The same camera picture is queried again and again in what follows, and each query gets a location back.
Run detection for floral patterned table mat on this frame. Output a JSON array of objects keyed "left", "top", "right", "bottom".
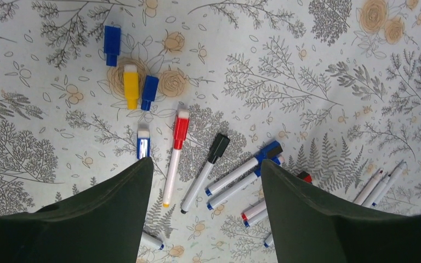
[{"left": 0, "top": 1, "right": 421, "bottom": 262}]

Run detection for red cap marker left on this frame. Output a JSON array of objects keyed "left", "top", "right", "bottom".
[{"left": 162, "top": 109, "right": 190, "bottom": 208}]

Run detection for blue cap marker lying crosswise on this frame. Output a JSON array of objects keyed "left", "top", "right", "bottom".
[{"left": 141, "top": 232, "right": 164, "bottom": 250}]

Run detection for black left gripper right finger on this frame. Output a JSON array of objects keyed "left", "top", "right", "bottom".
[{"left": 261, "top": 160, "right": 421, "bottom": 262}]

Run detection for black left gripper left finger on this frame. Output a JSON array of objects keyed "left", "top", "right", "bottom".
[{"left": 0, "top": 157, "right": 153, "bottom": 262}]

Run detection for blue pen cap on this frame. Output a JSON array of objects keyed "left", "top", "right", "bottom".
[
  {"left": 104, "top": 26, "right": 121, "bottom": 67},
  {"left": 141, "top": 75, "right": 159, "bottom": 111}
]

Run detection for red marker black eraser cap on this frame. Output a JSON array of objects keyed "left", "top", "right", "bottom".
[{"left": 241, "top": 171, "right": 312, "bottom": 223}]

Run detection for white marker body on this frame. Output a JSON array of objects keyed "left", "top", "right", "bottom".
[{"left": 362, "top": 175, "right": 391, "bottom": 208}]

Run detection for blue marker black eraser cap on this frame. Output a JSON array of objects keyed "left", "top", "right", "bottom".
[{"left": 205, "top": 140, "right": 283, "bottom": 196}]

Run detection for yellow pen cap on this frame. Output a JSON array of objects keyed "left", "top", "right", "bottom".
[{"left": 123, "top": 64, "right": 139, "bottom": 110}]

